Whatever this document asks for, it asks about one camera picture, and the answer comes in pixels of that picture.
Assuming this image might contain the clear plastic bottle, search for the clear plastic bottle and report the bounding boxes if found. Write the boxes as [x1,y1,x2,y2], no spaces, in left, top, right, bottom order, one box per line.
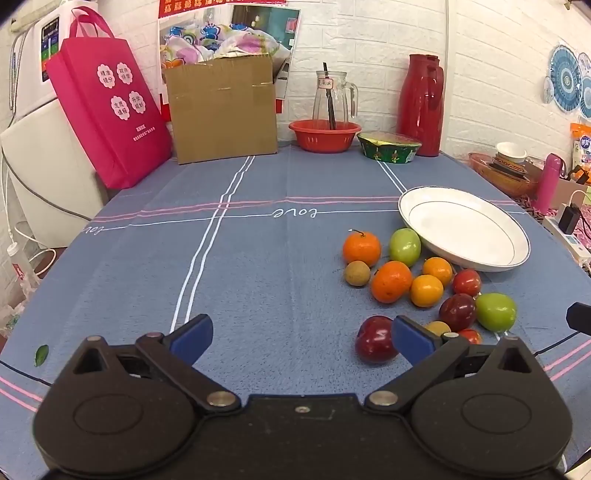
[6,242,41,306]

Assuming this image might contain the glass pitcher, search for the glass pitcher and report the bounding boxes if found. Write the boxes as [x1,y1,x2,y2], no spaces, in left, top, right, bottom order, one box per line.
[312,70,359,123]

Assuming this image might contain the large blue paper fan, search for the large blue paper fan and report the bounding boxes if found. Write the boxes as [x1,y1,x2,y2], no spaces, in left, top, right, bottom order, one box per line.
[549,45,583,113]

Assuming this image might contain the long stirring spoon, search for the long stirring spoon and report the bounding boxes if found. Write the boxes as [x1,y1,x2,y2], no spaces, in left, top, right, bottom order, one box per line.
[322,62,337,130]

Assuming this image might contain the white plate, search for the white plate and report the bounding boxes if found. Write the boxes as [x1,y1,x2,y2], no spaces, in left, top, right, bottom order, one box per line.
[398,186,532,273]

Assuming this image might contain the orange snack bag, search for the orange snack bag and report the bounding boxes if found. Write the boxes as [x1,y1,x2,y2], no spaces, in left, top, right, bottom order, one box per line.
[570,122,591,175]

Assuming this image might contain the grey cable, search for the grey cable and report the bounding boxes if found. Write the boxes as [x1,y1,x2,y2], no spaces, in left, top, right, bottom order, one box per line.
[0,148,95,223]

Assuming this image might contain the large orange mandarin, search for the large orange mandarin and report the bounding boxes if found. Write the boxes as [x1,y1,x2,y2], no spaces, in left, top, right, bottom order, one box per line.
[372,261,413,304]

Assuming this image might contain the white water purifier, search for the white water purifier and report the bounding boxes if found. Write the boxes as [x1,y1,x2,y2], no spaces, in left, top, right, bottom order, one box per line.
[8,0,93,116]

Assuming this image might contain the pink tote bag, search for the pink tote bag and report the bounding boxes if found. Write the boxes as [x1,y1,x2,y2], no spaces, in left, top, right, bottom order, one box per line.
[45,6,174,190]

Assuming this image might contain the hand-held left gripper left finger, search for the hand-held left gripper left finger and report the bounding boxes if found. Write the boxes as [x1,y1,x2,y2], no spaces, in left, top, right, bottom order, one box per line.
[55,314,242,412]

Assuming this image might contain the white power strip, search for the white power strip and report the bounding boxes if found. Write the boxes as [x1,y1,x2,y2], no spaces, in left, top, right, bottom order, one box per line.
[542,216,591,269]

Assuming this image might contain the green apple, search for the green apple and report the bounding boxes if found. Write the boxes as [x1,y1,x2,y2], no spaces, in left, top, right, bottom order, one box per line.
[389,228,422,267]
[475,292,518,333]

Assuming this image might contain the brown patterned cloth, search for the brown patterned cloth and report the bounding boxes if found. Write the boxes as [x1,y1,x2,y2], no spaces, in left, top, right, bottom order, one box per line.
[512,193,555,223]

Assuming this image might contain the white cable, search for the white cable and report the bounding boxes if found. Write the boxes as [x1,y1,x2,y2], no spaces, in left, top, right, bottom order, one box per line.
[14,220,57,278]

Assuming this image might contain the dark red apple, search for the dark red apple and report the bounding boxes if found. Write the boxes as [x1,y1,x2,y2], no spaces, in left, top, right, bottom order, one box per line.
[355,316,400,365]

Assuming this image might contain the orange mandarin with stem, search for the orange mandarin with stem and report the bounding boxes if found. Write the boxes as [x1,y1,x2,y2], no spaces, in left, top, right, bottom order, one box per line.
[342,229,382,267]

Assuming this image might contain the white cabinet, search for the white cabinet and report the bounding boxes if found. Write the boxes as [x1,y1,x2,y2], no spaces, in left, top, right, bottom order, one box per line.
[0,99,110,251]

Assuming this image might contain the black charger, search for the black charger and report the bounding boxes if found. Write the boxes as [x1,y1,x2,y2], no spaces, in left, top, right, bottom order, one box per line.
[558,205,581,234]

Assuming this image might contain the cardboard box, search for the cardboard box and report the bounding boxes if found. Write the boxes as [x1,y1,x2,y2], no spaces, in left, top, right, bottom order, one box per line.
[164,53,279,165]

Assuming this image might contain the red gold wall poster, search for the red gold wall poster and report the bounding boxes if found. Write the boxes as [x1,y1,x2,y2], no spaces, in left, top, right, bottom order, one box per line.
[158,0,289,19]

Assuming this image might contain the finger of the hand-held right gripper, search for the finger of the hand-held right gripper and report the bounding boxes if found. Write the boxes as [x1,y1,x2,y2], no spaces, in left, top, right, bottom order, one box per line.
[566,302,591,335]

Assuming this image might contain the dark red plum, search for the dark red plum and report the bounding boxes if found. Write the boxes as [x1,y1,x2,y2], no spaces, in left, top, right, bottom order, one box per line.
[438,293,477,332]

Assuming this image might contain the red plastic basket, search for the red plastic basket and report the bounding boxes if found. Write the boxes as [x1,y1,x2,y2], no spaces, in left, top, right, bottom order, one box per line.
[289,119,362,153]

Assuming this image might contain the floral cloth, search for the floral cloth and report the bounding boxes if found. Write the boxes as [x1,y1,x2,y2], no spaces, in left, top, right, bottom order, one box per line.
[161,22,293,70]

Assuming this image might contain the small orange mandarin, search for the small orange mandarin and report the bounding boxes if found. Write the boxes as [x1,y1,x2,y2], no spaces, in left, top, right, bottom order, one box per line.
[422,257,454,287]
[410,274,445,308]

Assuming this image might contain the green instant noodle bowl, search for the green instant noodle bowl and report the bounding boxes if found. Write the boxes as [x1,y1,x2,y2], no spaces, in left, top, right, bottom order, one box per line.
[357,131,423,164]

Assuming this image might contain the red thermos jug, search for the red thermos jug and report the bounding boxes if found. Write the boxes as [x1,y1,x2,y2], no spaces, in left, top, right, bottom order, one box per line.
[397,54,445,158]

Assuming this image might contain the blue striped tablecloth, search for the blue striped tablecloth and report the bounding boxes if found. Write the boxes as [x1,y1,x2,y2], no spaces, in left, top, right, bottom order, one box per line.
[0,145,591,480]

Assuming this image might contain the stack of patterned bowls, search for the stack of patterned bowls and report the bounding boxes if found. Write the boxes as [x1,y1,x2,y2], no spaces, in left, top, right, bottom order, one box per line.
[490,156,532,178]

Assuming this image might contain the pink bottle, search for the pink bottle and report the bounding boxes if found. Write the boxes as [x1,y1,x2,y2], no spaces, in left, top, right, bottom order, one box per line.
[536,154,564,215]

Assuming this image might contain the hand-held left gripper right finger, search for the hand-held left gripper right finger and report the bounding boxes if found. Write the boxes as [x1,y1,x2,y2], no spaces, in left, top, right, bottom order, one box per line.
[364,316,546,415]

